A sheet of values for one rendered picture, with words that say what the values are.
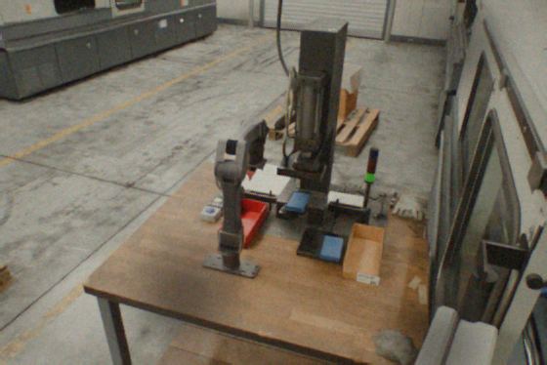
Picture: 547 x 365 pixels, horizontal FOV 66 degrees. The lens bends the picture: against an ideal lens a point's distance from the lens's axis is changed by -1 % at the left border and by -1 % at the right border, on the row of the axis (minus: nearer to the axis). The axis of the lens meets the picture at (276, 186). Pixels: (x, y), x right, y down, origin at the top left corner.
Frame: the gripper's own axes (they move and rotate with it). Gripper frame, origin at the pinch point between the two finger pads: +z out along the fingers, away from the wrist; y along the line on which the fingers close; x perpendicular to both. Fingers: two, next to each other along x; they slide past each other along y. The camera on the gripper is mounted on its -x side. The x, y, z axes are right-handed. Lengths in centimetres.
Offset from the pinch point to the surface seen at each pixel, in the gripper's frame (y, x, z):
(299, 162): -17.3, -3.9, -10.7
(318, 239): -32.1, 11.6, 11.2
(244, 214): 0.5, 1.6, 19.1
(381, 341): -56, 54, 1
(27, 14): 383, -324, 116
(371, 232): -51, 4, 8
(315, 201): -26.8, -5.9, 8.4
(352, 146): -47, -244, 138
